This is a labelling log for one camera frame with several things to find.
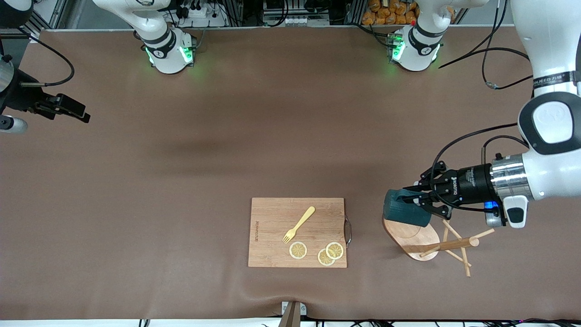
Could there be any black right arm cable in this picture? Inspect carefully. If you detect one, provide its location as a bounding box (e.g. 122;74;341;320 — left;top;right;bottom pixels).
18;34;76;87

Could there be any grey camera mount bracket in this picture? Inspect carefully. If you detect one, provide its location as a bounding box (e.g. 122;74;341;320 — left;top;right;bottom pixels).
278;301;307;327

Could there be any dark electronics unit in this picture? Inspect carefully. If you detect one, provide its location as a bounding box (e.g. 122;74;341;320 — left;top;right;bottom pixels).
262;0;332;27

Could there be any brown table mat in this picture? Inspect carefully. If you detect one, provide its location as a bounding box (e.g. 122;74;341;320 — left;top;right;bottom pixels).
0;25;581;321

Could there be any aluminium frame profile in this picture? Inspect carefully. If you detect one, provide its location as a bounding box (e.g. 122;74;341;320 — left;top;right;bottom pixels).
27;0;69;44

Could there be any bag of orange buns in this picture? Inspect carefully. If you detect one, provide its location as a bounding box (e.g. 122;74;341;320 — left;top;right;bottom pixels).
362;0;420;25

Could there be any white power strip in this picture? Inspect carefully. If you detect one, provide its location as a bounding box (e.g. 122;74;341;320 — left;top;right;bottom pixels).
175;4;228;28

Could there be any yellow plastic fork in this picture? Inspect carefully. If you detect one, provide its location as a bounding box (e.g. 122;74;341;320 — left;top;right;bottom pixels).
282;206;316;244

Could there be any wooden cup rack with pegs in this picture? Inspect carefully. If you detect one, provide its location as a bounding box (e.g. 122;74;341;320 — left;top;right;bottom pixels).
383;216;495;277

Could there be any dark green cup yellow inside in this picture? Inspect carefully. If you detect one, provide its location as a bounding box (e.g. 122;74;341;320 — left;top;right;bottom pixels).
383;188;433;228

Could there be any bamboo cutting board metal handle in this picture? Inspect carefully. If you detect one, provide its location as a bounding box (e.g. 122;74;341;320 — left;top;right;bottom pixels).
248;198;352;268

